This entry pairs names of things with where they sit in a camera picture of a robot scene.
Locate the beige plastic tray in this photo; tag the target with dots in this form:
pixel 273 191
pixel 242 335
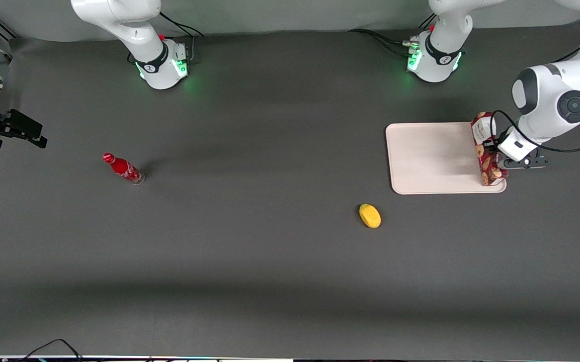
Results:
pixel 433 158

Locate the red cola bottle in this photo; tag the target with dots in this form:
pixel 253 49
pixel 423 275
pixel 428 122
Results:
pixel 123 169

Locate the red cookie box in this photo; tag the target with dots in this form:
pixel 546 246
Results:
pixel 486 161

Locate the yellow lemon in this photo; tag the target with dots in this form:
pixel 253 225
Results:
pixel 370 215

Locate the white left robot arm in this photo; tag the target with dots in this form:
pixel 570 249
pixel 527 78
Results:
pixel 546 95

